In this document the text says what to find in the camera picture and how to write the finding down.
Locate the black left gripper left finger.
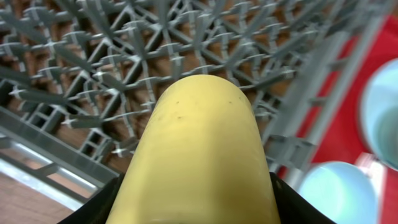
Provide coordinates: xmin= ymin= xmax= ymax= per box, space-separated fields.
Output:
xmin=58 ymin=174 xmax=124 ymax=224

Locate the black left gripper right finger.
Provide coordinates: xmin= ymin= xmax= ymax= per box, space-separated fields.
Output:
xmin=269 ymin=172 xmax=335 ymax=224

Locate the small light blue saucer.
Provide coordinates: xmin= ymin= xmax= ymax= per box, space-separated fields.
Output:
xmin=298 ymin=161 xmax=379 ymax=224

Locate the yellow plastic cup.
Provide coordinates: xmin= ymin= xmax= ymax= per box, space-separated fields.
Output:
xmin=107 ymin=75 xmax=280 ymax=224

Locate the light green bowl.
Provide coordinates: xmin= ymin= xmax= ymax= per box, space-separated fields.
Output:
xmin=374 ymin=107 xmax=397 ymax=170

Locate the grey plastic dishwasher rack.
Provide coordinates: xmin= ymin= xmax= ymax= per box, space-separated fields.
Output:
xmin=1 ymin=0 xmax=396 ymax=210

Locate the red plastic serving tray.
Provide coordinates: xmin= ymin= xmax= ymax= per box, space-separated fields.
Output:
xmin=276 ymin=14 xmax=398 ymax=224

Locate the white plastic fork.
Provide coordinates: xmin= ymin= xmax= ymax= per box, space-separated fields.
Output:
xmin=354 ymin=153 xmax=386 ymax=179

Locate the large light blue plate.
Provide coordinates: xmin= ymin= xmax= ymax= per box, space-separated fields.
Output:
xmin=359 ymin=58 xmax=397 ymax=157

